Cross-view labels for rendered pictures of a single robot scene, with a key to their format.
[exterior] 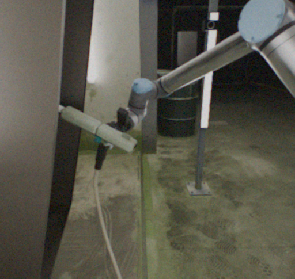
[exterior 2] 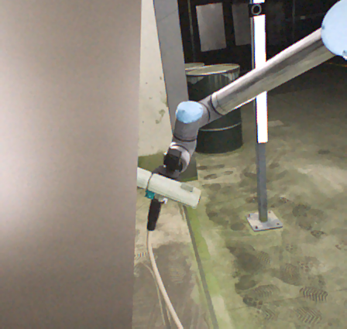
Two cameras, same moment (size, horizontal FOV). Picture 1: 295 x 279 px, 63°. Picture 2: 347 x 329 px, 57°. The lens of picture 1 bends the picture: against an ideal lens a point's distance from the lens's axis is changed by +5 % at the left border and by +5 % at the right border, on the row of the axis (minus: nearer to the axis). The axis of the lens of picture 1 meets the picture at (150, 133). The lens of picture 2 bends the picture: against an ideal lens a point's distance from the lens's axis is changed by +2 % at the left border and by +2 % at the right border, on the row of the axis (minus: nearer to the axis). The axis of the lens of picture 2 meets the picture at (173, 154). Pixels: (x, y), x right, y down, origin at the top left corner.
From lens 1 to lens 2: 0.17 m
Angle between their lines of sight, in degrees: 2
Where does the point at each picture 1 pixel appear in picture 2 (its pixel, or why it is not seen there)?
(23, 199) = (106, 303)
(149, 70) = (175, 72)
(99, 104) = not seen: hidden behind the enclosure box
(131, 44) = (146, 41)
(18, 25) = (91, 111)
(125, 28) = not seen: hidden behind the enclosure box
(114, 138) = (173, 192)
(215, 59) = (285, 70)
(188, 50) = (214, 29)
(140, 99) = (189, 130)
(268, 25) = not seen: outside the picture
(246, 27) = (333, 38)
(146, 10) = not seen: outside the picture
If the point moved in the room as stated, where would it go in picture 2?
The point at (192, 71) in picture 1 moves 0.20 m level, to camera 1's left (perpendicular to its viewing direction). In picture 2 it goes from (255, 87) to (194, 95)
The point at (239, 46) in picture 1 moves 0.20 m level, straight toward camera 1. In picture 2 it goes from (317, 52) to (328, 62)
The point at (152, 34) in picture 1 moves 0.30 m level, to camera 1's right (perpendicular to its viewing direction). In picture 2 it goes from (173, 25) to (211, 19)
